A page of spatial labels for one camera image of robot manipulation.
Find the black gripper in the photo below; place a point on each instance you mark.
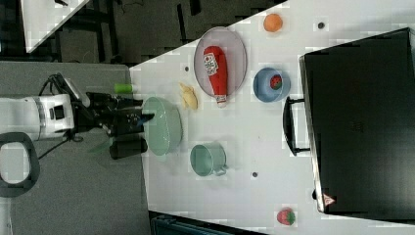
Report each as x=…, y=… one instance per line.
x=117, y=115

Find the red plush ketchup bottle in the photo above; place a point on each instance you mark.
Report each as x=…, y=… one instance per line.
x=216, y=67

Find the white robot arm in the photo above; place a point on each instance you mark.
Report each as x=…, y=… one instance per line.
x=29, y=119

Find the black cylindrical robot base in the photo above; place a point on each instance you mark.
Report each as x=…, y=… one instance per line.
x=126, y=148

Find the lilac oval plate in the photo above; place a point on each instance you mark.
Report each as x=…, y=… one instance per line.
x=236, y=57

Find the large green bowl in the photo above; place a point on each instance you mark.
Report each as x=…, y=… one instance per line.
x=163, y=132

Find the green cylinder marker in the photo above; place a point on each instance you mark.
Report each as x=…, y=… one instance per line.
x=121, y=88

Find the yellow plush banana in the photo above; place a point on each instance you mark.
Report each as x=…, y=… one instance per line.
x=188, y=97

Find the green mug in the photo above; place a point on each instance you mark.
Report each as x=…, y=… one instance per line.
x=208, y=159

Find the blue bowl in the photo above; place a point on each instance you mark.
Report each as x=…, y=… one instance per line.
x=262, y=89

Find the strawberry in blue bowl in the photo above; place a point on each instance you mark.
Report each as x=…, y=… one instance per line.
x=276, y=82

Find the white background table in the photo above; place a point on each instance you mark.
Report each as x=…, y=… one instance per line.
x=41, y=18

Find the orange fruit toy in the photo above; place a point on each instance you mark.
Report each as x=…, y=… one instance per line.
x=272, y=23

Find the strawberry toy on table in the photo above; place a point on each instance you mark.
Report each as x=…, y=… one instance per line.
x=286, y=217

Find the black oven appliance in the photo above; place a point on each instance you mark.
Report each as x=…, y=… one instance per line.
x=359, y=105

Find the black oven door handle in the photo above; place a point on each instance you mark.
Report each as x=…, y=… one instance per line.
x=289, y=126

